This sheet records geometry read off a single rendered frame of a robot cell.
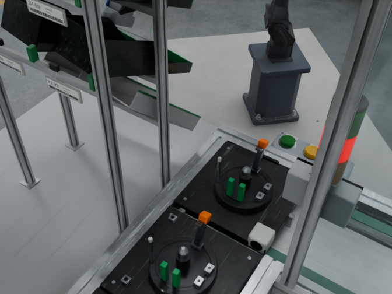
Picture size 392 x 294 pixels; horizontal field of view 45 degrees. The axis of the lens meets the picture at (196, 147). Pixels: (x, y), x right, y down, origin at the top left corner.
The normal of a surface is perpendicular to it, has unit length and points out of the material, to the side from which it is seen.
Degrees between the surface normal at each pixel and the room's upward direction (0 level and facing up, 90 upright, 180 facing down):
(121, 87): 90
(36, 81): 0
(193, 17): 0
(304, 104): 0
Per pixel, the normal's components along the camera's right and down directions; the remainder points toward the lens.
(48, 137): 0.02, -0.71
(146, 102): 0.73, 0.50
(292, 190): -0.55, 0.58
